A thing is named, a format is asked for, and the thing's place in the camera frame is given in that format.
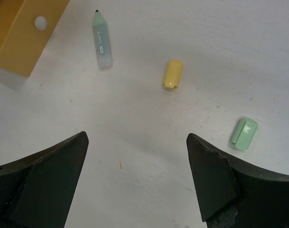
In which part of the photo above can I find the yellow highlighter cap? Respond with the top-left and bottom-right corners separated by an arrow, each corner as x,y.
163,60 -> 184,89

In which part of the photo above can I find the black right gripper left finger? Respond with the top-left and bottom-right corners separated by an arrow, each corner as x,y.
0,131 -> 89,228

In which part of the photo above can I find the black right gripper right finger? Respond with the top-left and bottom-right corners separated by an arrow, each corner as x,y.
186,133 -> 289,228

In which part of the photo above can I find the yellow drawer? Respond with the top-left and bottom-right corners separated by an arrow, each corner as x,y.
0,0 -> 68,77

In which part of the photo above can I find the green highlighter cap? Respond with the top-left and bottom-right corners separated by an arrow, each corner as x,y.
230,117 -> 258,151

